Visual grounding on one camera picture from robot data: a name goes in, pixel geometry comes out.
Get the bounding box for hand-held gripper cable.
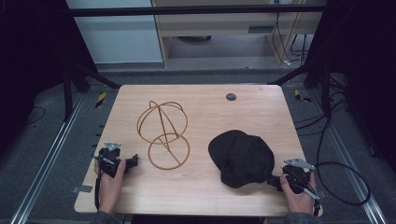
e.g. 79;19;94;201
93;172;104;211
298;118;372;217

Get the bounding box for left hand-held gripper cable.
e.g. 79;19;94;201
93;172;104;211

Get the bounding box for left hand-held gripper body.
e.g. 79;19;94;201
92;141;130;178

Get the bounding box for right hand-held gripper cable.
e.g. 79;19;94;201
298;118;372;217

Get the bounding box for black cap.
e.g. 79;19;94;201
207;129;276;189

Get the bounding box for yellow black hazard tape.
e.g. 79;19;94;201
94;91;107;109
294;89;312;104

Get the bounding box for person's left hand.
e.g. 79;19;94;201
93;159;127;215

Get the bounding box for grey tape strip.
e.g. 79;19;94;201
72;184;93;194

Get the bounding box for aluminium floor rail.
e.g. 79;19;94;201
306;90;389;224
9;92;85;224

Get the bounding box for black metal frame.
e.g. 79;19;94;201
63;4;332;122

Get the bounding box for white cabinet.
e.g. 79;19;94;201
65;0;164;64

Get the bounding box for hanging black cables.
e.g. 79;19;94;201
271;11;310;66

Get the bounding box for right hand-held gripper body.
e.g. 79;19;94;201
281;158;321;202

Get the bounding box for wire hat stand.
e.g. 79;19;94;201
136;100;191;171

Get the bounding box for person's right hand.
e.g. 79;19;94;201
279;175;318;216

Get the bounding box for black floor cable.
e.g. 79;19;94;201
25;106;47;126

